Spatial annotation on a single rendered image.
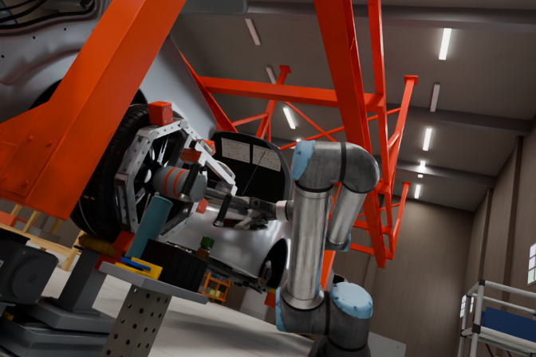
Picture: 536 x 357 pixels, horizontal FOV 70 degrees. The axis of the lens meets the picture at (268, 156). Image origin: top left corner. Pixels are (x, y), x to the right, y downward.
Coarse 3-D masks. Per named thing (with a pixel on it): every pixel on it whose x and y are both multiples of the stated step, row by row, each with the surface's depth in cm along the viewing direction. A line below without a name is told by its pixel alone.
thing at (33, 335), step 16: (0, 320) 131; (16, 320) 141; (32, 320) 149; (0, 336) 128; (16, 336) 126; (32, 336) 124; (48, 336) 129; (64, 336) 135; (80, 336) 142; (96, 336) 156; (16, 352) 123; (32, 352) 124; (48, 352) 130; (64, 352) 136; (80, 352) 143; (96, 352) 150
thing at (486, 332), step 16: (480, 288) 205; (512, 288) 201; (480, 304) 202; (512, 304) 237; (464, 320) 241; (480, 320) 212; (496, 320) 200; (512, 320) 198; (528, 320) 196; (464, 336) 236; (496, 336) 194; (512, 336) 194; (528, 336) 193; (528, 352) 225
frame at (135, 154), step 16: (144, 128) 157; (160, 128) 159; (176, 128) 169; (192, 128) 180; (144, 144) 152; (128, 160) 152; (128, 176) 147; (128, 192) 149; (128, 208) 150; (192, 208) 191; (128, 224) 153; (176, 224) 183; (160, 240) 172
